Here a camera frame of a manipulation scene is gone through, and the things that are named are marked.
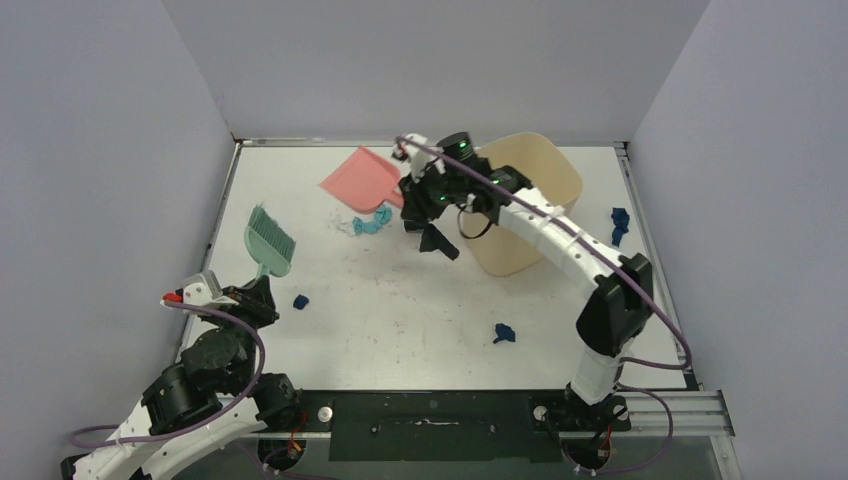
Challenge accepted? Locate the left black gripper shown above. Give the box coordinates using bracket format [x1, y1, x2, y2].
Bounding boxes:
[205, 274, 283, 390]

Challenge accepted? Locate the pink plastic dustpan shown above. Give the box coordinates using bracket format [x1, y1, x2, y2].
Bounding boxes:
[319, 146, 404, 214]

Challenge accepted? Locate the green hand brush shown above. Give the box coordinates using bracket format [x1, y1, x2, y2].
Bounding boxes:
[244, 204, 296, 278]

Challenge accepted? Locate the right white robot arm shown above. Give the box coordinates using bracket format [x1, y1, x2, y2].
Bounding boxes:
[391, 132, 653, 429]

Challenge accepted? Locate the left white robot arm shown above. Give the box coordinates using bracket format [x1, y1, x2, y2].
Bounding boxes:
[60, 270, 306, 479]

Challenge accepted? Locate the light blue scrap centre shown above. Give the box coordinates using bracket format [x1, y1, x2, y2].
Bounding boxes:
[352, 203, 393, 235]

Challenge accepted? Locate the long black paper scrap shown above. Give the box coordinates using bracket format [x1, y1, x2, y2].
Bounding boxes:
[404, 220, 459, 261]

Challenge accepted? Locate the small dark blue scrap left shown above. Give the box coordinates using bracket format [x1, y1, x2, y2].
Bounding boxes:
[292, 295, 310, 310]

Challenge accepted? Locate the white torn paper scrap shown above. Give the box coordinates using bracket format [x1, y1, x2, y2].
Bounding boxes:
[331, 215, 356, 237]

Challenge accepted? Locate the beige plastic waste bin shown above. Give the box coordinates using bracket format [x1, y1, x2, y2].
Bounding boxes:
[466, 132, 583, 277]

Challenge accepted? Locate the dark blue scrap front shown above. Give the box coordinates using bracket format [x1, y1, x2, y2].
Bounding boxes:
[492, 323, 516, 344]

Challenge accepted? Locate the dark blue scrap right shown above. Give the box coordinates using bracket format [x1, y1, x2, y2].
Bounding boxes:
[610, 207, 630, 247]

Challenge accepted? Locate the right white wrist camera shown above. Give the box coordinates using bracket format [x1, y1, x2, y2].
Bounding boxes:
[391, 141, 433, 183]

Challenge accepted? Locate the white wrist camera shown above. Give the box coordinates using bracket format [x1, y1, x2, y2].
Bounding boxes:
[391, 141, 433, 183]
[160, 270, 239, 316]

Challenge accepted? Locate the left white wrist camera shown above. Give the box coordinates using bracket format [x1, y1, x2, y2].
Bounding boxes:
[160, 270, 239, 316]

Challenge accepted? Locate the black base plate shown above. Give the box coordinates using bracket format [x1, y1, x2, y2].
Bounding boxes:
[257, 390, 631, 468]

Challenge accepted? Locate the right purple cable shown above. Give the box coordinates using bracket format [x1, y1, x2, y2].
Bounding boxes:
[395, 135, 694, 475]

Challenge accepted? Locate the aluminium rail frame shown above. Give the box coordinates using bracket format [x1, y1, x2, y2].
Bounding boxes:
[613, 141, 734, 437]

